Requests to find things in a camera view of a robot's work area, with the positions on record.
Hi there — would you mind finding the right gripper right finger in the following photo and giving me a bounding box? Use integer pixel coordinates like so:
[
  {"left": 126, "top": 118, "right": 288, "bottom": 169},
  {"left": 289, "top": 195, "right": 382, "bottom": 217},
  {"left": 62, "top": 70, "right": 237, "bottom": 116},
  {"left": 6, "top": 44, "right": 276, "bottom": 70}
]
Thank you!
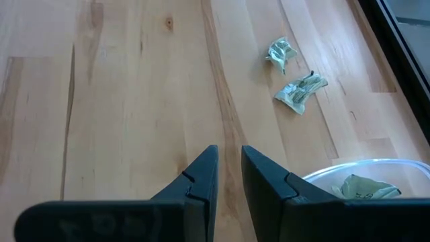
[{"left": 241, "top": 145, "right": 341, "bottom": 242}]

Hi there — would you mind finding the crumpled clear plastic bag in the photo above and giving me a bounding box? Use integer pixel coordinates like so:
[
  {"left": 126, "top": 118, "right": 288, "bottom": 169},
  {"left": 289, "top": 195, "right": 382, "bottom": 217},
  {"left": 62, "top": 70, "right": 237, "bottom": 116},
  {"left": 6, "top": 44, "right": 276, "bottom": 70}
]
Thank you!
[{"left": 265, "top": 36, "right": 298, "bottom": 76}]

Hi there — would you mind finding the black metal table frame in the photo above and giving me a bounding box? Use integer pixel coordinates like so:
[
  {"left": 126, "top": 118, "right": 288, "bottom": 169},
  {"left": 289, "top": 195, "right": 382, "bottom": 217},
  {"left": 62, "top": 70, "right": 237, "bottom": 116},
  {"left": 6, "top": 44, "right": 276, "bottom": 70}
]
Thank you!
[{"left": 357, "top": 0, "right": 430, "bottom": 146}]

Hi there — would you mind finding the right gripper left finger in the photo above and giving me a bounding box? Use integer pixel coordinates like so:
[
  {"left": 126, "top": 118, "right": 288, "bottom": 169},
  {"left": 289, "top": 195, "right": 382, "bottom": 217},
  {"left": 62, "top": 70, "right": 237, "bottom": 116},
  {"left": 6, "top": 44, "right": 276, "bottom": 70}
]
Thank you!
[{"left": 150, "top": 145, "right": 220, "bottom": 242}]

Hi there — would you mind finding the clear plastic bin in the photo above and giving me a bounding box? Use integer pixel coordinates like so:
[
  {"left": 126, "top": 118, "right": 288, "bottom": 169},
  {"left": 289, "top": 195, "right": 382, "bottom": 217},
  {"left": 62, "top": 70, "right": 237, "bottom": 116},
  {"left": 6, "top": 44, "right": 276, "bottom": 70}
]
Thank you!
[{"left": 302, "top": 157, "right": 430, "bottom": 200}]

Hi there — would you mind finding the green printed packet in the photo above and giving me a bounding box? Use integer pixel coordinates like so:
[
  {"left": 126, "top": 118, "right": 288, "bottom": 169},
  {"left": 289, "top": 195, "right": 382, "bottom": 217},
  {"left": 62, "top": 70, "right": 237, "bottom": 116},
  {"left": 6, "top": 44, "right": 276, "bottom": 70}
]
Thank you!
[
  {"left": 331, "top": 173, "right": 402, "bottom": 200},
  {"left": 273, "top": 71, "right": 329, "bottom": 116}
]

